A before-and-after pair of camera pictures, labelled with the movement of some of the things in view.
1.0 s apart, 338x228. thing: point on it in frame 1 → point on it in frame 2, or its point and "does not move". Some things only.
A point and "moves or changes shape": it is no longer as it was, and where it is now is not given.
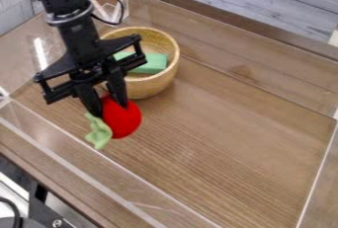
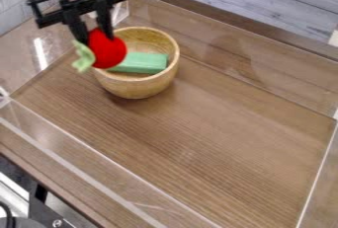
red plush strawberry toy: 117,122 moves or changes shape
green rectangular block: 156,62 does not move
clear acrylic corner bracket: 108,15 does not move
